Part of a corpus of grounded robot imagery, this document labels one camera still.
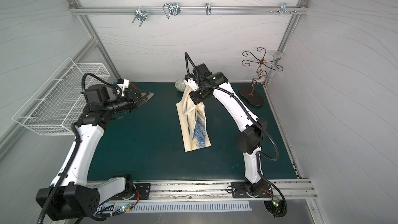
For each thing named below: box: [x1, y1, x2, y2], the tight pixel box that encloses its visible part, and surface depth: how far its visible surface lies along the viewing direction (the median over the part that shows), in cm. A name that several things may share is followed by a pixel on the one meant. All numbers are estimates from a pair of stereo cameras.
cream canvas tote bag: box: [175, 85, 211, 153], surface depth 87 cm
